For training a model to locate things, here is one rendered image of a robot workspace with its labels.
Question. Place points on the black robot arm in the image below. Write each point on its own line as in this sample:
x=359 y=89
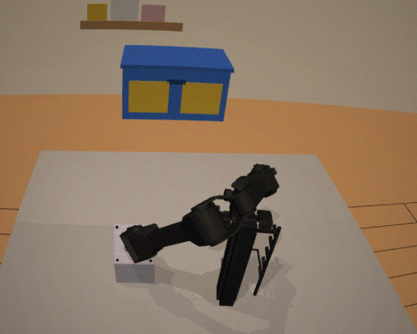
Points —
x=204 y=225

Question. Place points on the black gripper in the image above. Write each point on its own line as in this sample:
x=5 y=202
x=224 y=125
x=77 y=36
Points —
x=263 y=217

